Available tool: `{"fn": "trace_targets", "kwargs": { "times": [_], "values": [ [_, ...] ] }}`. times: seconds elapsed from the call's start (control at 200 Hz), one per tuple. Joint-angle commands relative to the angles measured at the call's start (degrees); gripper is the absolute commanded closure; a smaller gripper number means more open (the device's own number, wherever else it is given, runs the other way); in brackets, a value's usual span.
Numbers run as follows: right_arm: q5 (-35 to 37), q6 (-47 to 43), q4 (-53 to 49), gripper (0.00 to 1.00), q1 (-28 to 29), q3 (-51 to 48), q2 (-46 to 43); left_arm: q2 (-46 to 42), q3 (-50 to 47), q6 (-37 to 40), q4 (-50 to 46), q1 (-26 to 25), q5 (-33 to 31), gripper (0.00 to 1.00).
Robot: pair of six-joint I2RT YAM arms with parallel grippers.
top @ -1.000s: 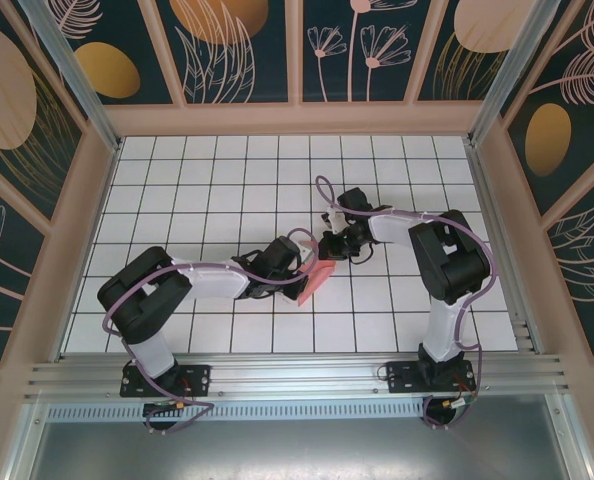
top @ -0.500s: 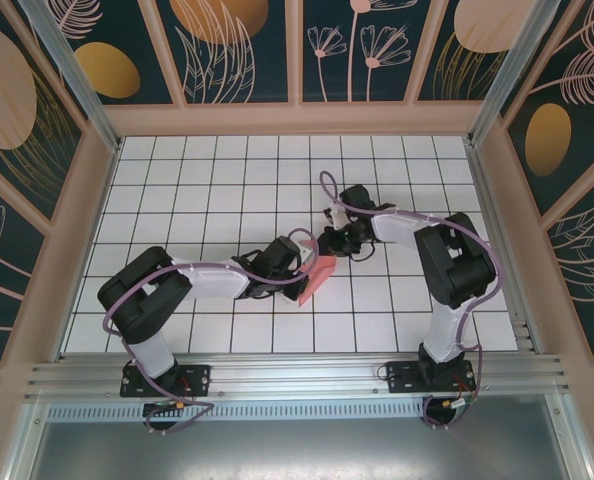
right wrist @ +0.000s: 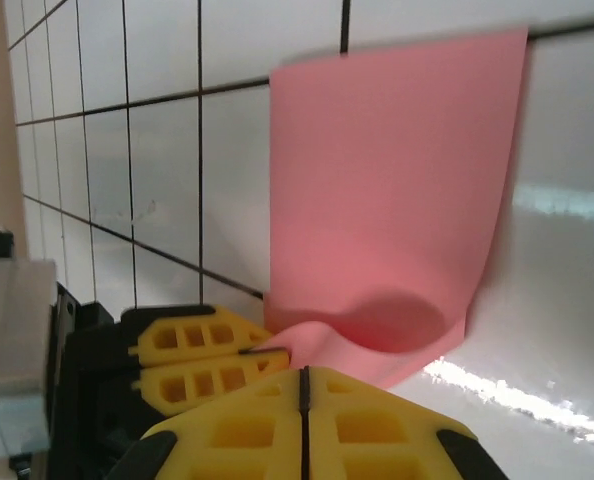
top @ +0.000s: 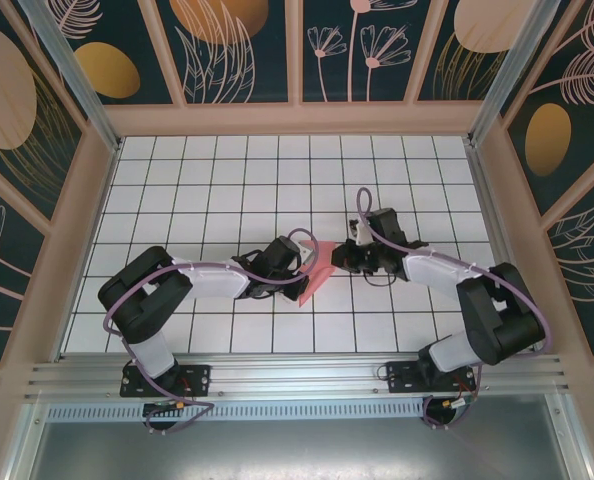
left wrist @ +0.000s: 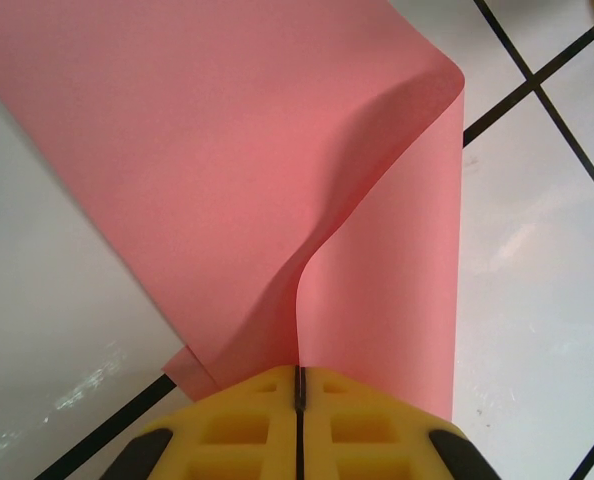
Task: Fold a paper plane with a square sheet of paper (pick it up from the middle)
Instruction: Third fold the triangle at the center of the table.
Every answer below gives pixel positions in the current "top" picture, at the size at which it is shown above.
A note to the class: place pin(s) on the aluminium table side rail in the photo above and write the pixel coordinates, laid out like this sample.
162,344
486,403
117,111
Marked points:
489,210

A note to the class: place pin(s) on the long aluminium mounting rail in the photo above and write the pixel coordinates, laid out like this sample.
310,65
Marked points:
297,372

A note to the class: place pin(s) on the aluminium corner post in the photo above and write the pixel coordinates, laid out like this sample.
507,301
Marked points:
507,70
77,85

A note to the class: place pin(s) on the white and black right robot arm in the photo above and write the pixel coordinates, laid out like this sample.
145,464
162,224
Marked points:
437,275

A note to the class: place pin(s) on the pink cloth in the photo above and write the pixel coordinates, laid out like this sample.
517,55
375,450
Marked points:
321,272

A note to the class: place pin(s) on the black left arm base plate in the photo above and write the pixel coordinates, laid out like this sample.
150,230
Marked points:
197,375

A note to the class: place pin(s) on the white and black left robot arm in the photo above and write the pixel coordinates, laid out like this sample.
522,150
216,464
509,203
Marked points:
212,282

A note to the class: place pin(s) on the grey metal sheet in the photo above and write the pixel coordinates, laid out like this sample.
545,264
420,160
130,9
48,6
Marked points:
297,450

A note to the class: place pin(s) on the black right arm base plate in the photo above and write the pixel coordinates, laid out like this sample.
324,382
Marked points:
402,377

